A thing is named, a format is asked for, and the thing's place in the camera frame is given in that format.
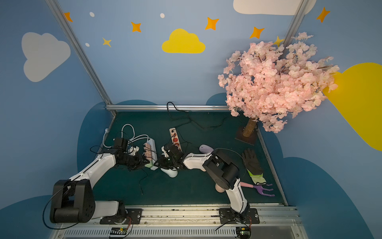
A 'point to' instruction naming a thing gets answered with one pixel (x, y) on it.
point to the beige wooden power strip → (174, 138)
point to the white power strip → (150, 154)
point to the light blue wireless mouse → (171, 173)
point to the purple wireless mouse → (205, 149)
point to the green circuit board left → (119, 231)
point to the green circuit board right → (243, 232)
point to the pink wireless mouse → (218, 189)
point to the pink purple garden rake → (260, 187)
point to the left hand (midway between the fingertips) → (148, 161)
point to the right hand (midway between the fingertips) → (156, 164)
